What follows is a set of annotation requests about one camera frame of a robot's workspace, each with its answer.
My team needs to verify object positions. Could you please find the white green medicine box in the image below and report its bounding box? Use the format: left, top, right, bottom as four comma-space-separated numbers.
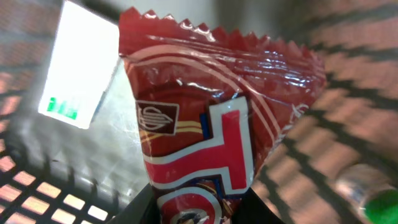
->
38, 1, 119, 129

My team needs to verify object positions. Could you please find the red orange snack bar wrapper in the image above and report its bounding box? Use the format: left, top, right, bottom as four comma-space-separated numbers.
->
119, 8, 326, 223

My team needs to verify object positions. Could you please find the green lid jar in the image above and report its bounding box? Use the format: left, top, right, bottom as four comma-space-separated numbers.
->
335, 164, 397, 224

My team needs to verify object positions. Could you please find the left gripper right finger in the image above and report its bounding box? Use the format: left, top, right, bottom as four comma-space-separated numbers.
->
231, 188, 284, 224

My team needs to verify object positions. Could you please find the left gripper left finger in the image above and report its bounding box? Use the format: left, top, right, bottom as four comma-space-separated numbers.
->
107, 184, 159, 224

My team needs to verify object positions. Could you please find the grey plastic mesh basket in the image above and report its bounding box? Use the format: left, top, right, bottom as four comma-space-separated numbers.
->
1, 1, 397, 223

